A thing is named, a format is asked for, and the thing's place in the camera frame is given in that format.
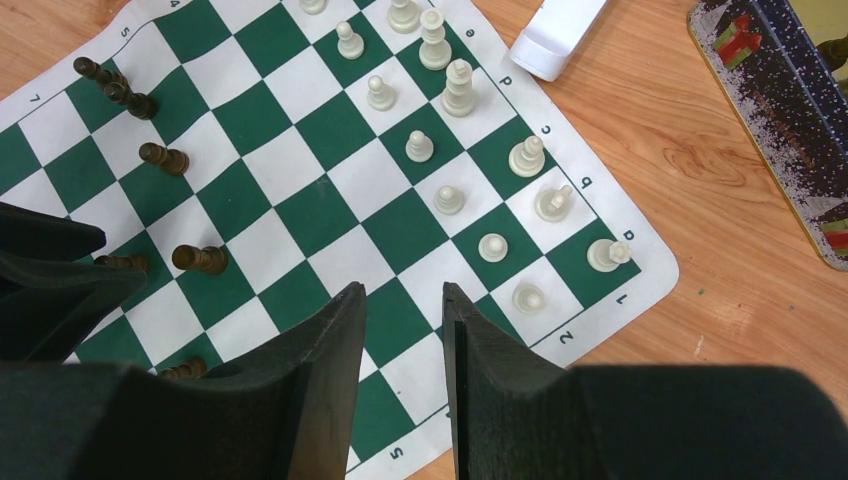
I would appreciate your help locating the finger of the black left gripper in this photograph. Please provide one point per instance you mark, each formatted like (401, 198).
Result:
(38, 236)
(49, 307)

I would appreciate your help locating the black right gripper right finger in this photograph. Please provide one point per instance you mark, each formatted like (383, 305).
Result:
(514, 414)

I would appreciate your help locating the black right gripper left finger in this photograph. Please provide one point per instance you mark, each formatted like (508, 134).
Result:
(284, 410)

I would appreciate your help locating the dark brown chess pawn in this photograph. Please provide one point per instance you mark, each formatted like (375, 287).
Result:
(138, 105)

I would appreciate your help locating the dark brown chess piece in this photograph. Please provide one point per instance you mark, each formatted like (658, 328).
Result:
(171, 161)
(210, 260)
(134, 261)
(91, 70)

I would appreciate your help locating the white chess pawn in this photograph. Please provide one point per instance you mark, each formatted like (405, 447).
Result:
(419, 147)
(350, 44)
(528, 299)
(449, 200)
(381, 96)
(313, 7)
(493, 247)

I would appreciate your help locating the white chess rook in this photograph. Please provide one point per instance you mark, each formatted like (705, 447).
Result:
(605, 255)

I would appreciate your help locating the white chess knight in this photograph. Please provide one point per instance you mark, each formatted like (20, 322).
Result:
(552, 205)

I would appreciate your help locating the green white chess mat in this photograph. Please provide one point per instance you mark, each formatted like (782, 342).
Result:
(307, 189)

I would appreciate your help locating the white chess bishop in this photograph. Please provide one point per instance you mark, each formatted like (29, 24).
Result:
(526, 159)
(403, 16)

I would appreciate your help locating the white chess queen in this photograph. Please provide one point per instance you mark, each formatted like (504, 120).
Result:
(458, 98)

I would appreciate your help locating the white chess king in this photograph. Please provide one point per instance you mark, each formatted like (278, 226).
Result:
(435, 52)

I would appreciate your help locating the centre metal rack pole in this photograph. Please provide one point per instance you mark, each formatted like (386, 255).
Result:
(548, 41)

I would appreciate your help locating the yellow tin box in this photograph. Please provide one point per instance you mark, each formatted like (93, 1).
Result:
(783, 67)

